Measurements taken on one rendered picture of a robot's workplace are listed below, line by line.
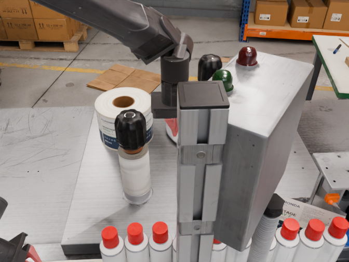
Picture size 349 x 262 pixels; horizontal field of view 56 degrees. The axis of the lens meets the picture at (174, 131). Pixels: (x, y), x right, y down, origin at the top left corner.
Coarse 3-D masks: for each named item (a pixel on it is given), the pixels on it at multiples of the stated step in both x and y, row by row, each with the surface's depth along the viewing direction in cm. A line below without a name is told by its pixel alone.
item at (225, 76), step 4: (216, 72) 34; (220, 72) 34; (224, 72) 34; (228, 72) 34; (212, 76) 35; (216, 76) 34; (220, 76) 34; (224, 76) 34; (228, 76) 34; (232, 76) 35; (212, 80) 35; (216, 80) 34; (220, 80) 34; (224, 80) 34; (228, 80) 34; (232, 80) 34; (224, 84) 34; (228, 84) 34; (232, 84) 36; (228, 88) 35; (232, 88) 35; (228, 92) 35; (232, 92) 35
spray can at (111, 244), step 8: (104, 232) 67; (112, 232) 67; (104, 240) 66; (112, 240) 66; (120, 240) 70; (104, 248) 68; (112, 248) 68; (120, 248) 69; (104, 256) 69; (112, 256) 68; (120, 256) 70
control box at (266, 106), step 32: (288, 64) 41; (256, 96) 35; (288, 96) 35; (256, 128) 30; (288, 128) 38; (224, 160) 34; (256, 160) 32; (224, 192) 37; (256, 192) 34; (224, 224) 40; (256, 224) 43
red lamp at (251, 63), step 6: (246, 48) 39; (252, 48) 39; (240, 54) 39; (246, 54) 39; (252, 54) 39; (240, 60) 39; (246, 60) 39; (252, 60) 39; (240, 66) 39; (246, 66) 39; (252, 66) 39
